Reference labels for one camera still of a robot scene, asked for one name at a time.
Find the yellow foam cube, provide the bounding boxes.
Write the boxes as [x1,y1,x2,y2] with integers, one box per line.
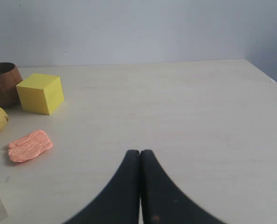
[16,73,64,115]

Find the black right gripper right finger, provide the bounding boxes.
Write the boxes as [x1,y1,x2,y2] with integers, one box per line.
[140,150,223,224]

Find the brown wooden cup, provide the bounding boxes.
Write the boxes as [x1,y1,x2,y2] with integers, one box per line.
[0,62,22,108]

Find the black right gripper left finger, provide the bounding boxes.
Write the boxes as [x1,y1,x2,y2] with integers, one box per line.
[66,150,140,224]

